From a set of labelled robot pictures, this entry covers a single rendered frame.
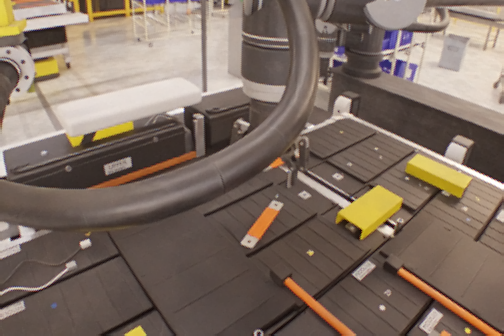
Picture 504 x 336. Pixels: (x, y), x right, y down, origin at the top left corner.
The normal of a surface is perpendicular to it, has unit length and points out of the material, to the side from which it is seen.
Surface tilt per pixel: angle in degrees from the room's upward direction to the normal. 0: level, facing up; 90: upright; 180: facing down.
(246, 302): 0
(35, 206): 46
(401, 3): 90
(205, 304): 0
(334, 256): 0
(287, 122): 38
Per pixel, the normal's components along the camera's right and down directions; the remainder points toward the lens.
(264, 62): -0.32, 0.46
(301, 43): -0.29, -0.45
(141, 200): 0.18, -0.28
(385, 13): 0.03, 0.58
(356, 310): 0.04, -0.87
